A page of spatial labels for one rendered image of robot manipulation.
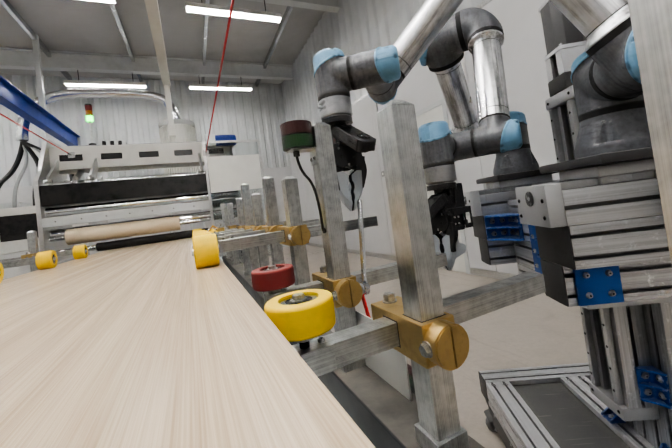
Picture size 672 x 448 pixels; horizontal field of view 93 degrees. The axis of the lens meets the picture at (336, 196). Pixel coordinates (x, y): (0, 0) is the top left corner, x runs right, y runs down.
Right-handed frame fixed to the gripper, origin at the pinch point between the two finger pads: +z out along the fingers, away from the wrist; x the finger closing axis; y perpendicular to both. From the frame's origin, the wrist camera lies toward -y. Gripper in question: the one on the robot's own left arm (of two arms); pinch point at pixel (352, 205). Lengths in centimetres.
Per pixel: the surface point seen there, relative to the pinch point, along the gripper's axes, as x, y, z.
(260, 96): -194, 886, -360
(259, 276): 22.8, -4.1, 10.4
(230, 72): -96, 761, -374
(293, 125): 14.0, -8.2, -15.9
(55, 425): 41, -38, 10
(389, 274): -5.1, -2.9, 16.1
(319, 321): 21.5, -30.4, 11.7
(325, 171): 8.5, -7.2, -7.1
